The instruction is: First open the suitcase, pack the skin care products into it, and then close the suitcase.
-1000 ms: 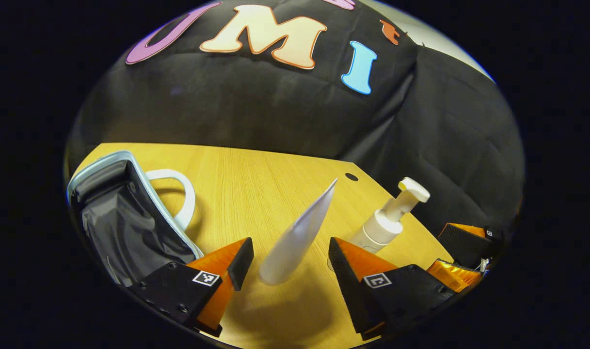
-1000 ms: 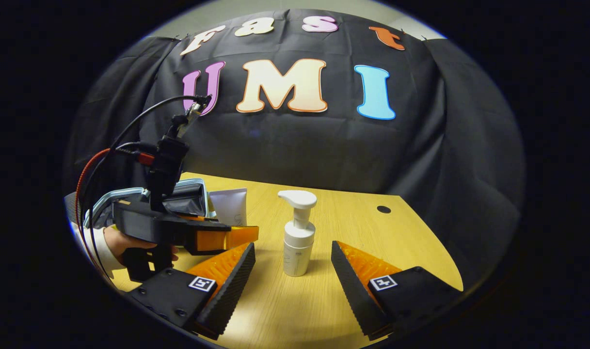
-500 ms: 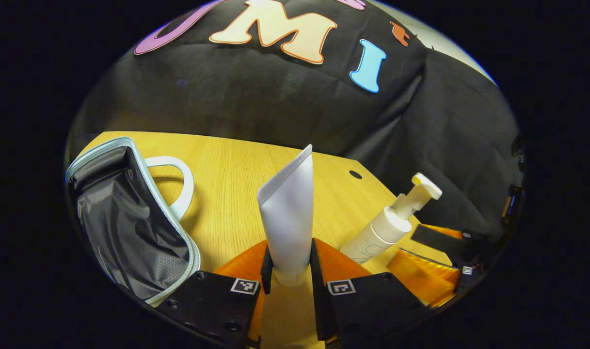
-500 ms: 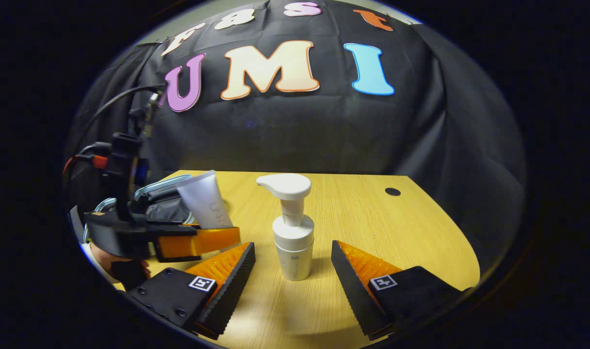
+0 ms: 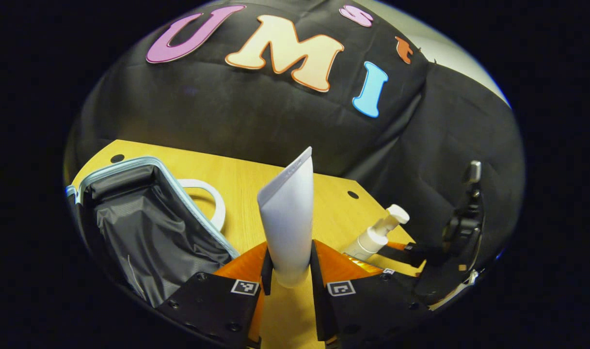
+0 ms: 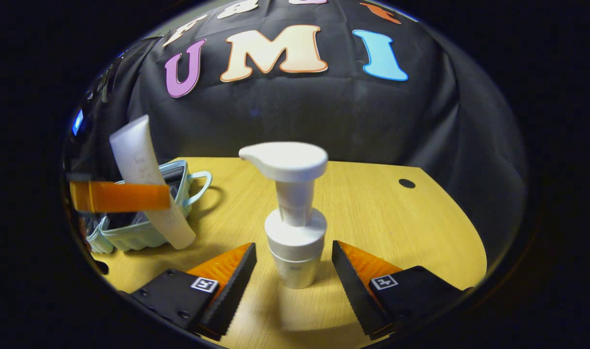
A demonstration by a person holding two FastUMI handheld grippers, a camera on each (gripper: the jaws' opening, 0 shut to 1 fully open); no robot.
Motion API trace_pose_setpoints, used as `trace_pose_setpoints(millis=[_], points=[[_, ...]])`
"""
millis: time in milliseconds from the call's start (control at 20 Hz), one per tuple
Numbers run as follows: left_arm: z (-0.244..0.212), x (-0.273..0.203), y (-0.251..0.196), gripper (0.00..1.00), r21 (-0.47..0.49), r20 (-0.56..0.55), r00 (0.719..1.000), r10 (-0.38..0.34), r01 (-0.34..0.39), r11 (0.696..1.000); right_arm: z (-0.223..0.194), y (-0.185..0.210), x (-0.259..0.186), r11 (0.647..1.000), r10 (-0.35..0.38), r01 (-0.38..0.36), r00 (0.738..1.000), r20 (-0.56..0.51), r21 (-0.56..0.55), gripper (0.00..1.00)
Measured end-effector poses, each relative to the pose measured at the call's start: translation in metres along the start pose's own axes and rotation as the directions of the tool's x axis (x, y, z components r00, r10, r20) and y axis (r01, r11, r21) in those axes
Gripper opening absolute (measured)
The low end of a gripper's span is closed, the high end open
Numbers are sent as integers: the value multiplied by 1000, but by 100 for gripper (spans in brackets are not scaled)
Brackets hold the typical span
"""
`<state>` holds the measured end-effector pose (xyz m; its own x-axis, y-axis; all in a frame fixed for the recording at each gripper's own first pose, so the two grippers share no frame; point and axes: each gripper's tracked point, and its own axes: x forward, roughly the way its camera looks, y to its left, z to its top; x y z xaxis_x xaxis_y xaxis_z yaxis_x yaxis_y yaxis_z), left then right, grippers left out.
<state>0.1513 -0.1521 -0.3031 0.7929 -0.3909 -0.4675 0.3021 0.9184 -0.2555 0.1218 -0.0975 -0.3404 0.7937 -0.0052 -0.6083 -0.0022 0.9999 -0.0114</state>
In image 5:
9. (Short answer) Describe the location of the white squeeze tube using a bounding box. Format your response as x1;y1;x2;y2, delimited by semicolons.
256;146;315;289

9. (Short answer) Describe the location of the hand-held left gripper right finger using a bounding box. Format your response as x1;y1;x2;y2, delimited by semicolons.
310;239;431;349

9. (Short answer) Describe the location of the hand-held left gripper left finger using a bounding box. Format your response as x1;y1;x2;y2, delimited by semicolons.
157;241;274;349

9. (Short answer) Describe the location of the white pump bottle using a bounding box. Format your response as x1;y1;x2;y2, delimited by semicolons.
342;204;411;261

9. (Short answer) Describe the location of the white suitcase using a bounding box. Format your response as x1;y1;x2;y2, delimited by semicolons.
64;156;240;309

